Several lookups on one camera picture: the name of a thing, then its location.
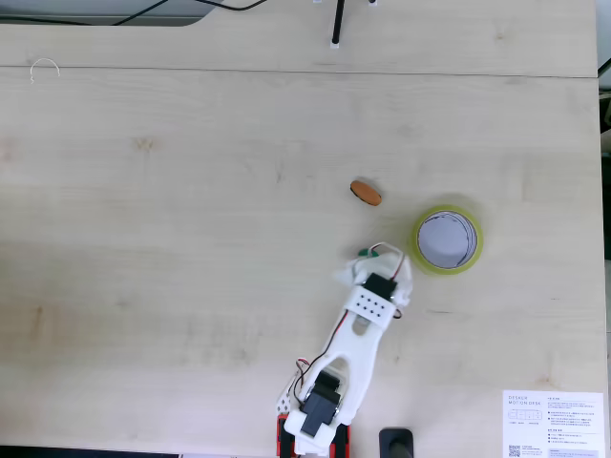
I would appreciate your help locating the green toy cucumber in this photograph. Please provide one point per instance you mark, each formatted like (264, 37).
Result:
(367, 252)

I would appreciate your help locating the yellow tape roll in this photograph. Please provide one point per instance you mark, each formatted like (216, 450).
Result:
(444, 270)

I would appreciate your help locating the toy hamburger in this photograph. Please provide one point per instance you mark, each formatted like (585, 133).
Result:
(366, 193)

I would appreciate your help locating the black monitor stand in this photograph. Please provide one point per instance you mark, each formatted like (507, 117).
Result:
(396, 443)

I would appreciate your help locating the white printed paper sheet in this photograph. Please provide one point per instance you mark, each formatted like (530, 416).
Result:
(549, 429)

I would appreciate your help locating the black camera tripod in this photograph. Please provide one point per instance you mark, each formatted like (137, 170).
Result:
(336, 28)

